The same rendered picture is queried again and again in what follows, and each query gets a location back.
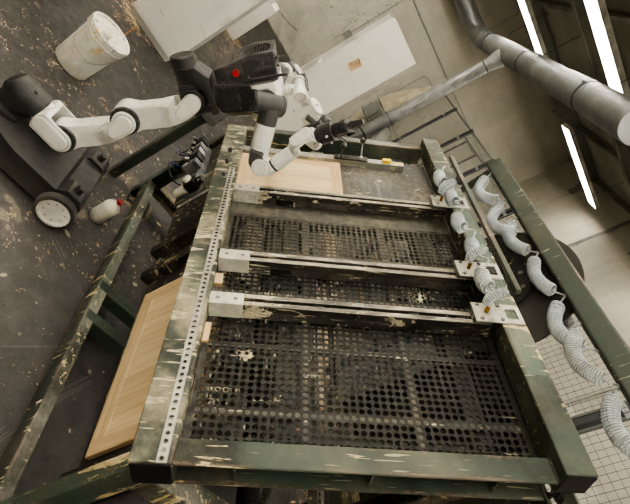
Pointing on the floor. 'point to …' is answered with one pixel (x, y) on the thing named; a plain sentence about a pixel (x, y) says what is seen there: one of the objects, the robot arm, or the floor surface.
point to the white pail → (92, 46)
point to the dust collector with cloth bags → (381, 114)
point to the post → (156, 145)
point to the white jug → (105, 210)
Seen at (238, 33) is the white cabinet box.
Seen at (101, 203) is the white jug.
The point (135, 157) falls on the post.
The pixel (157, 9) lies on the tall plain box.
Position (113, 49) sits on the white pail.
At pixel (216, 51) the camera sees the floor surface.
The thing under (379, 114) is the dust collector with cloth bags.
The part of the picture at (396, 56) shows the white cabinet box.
